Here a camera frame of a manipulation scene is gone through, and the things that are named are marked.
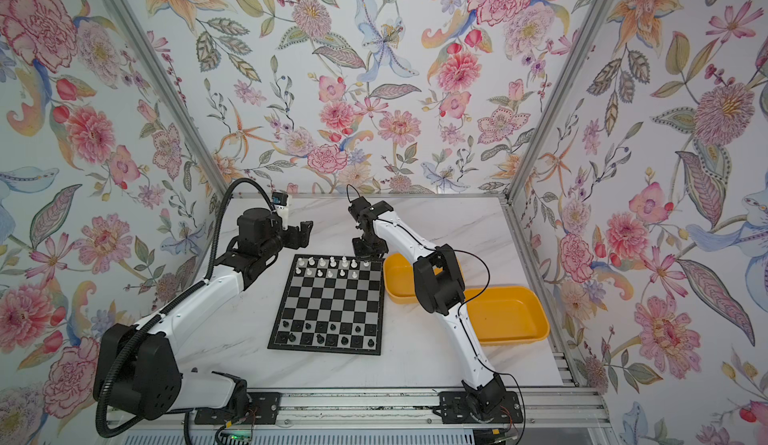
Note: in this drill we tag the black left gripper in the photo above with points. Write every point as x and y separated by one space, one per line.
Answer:
304 236

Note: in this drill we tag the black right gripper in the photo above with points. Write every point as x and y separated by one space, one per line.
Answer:
361 254

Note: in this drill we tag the yellow tray with white pieces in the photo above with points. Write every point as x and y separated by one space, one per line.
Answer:
398 274

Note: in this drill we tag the yellow tray with black pieces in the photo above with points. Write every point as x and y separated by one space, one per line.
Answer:
507 315

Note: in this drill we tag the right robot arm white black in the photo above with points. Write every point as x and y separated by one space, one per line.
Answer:
439 287

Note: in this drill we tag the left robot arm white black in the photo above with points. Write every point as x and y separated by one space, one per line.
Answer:
138 377

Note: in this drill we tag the black and silver chessboard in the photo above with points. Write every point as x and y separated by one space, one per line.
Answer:
331 304

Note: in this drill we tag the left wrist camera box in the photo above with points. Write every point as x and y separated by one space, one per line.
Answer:
281 202

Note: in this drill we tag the aluminium corner post left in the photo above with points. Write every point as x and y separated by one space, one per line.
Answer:
136 37

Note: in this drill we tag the aluminium corner post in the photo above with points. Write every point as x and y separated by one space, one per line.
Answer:
562 86
136 37

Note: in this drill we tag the aluminium front mounting rail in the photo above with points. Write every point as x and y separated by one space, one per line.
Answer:
531 415

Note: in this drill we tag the aluminium corner post right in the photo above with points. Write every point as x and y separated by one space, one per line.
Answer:
562 86

